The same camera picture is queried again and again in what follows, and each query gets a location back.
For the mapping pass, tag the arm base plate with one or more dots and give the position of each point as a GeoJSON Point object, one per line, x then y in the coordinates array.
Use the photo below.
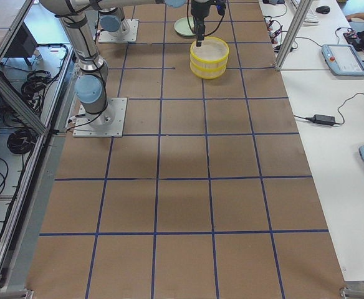
{"type": "Point", "coordinates": [115, 31]}
{"type": "Point", "coordinates": [109, 124]}

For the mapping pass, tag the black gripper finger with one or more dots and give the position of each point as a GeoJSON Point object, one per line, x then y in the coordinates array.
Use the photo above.
{"type": "Point", "coordinates": [202, 29]}
{"type": "Point", "coordinates": [198, 33]}

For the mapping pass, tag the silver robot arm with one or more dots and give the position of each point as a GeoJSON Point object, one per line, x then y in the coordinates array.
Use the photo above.
{"type": "Point", "coordinates": [91, 85]}
{"type": "Point", "coordinates": [115, 12]}

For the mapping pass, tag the white steamer cloth liner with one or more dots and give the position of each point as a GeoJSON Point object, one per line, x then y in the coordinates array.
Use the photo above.
{"type": "Point", "coordinates": [210, 50]}

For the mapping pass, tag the aluminium frame post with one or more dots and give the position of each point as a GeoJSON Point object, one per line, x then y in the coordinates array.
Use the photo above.
{"type": "Point", "coordinates": [291, 34]}

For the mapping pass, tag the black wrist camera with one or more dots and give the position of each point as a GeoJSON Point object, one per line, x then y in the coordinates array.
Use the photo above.
{"type": "Point", "coordinates": [221, 7]}

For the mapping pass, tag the yellow steamer layer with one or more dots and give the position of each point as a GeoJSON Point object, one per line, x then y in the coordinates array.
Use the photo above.
{"type": "Point", "coordinates": [207, 74]}
{"type": "Point", "coordinates": [209, 64]}

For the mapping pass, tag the yellow bottom steamer layer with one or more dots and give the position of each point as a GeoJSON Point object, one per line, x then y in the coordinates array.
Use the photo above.
{"type": "Point", "coordinates": [207, 74]}

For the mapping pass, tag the black power adapter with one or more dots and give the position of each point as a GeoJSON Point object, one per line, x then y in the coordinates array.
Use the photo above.
{"type": "Point", "coordinates": [322, 120]}

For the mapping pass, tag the yellow top steamer layer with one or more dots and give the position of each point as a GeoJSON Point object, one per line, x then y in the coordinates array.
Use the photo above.
{"type": "Point", "coordinates": [209, 64]}

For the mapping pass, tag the black computer mouse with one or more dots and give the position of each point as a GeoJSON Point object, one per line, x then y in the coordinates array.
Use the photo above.
{"type": "Point", "coordinates": [322, 9]}

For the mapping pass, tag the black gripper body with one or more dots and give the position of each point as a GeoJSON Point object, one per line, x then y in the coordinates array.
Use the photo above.
{"type": "Point", "coordinates": [199, 9]}

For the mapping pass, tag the light green plate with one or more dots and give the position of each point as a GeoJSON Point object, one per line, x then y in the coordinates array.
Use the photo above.
{"type": "Point", "coordinates": [185, 27]}

